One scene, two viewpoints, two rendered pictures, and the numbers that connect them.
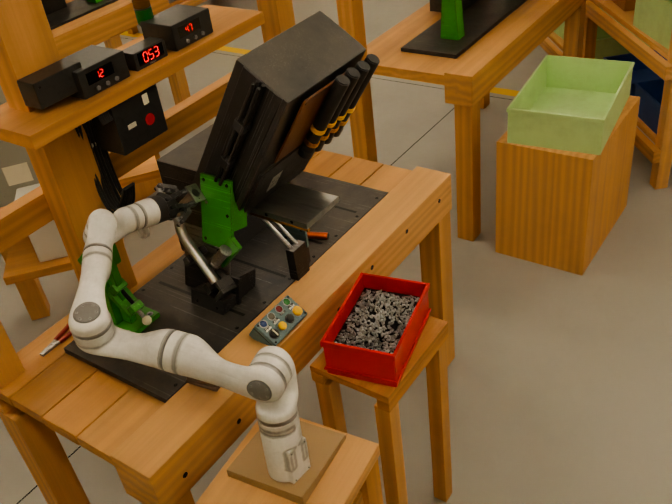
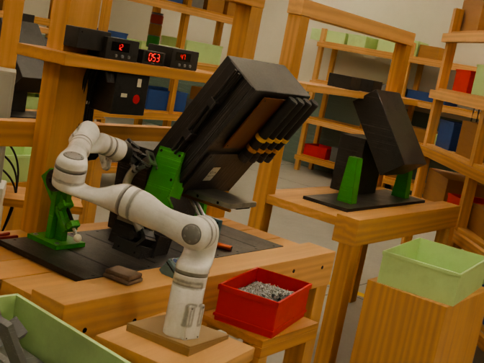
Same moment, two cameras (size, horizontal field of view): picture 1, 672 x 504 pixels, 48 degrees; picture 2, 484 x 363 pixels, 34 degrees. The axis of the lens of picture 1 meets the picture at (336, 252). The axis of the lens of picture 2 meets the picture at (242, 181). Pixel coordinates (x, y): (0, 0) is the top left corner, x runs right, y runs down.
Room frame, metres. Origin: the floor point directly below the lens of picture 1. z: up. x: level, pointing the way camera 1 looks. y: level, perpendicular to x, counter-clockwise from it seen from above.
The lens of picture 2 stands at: (-0.88, 0.24, 1.66)
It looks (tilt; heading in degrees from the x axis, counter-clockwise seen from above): 9 degrees down; 356
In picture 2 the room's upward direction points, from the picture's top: 11 degrees clockwise
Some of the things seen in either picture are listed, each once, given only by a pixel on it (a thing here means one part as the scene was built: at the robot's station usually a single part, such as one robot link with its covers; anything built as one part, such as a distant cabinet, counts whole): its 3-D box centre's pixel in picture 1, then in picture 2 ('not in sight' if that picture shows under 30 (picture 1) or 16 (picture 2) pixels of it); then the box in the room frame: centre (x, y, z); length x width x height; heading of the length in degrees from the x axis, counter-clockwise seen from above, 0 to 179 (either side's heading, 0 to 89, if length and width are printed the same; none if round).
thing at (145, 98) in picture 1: (126, 115); (119, 91); (2.01, 0.53, 1.42); 0.17 x 0.12 x 0.15; 141
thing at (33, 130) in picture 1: (133, 66); (134, 66); (2.13, 0.50, 1.52); 0.90 x 0.25 x 0.04; 141
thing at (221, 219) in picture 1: (224, 206); (168, 176); (1.87, 0.30, 1.17); 0.13 x 0.12 x 0.20; 141
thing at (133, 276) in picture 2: (208, 373); (123, 274); (1.46, 0.37, 0.91); 0.10 x 0.08 x 0.03; 58
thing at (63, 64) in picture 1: (53, 83); (87, 38); (1.88, 0.65, 1.59); 0.15 x 0.07 x 0.07; 141
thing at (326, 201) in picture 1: (270, 199); (201, 193); (1.96, 0.17, 1.11); 0.39 x 0.16 x 0.03; 51
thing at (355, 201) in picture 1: (242, 264); (156, 245); (1.96, 0.30, 0.89); 1.10 x 0.42 x 0.02; 141
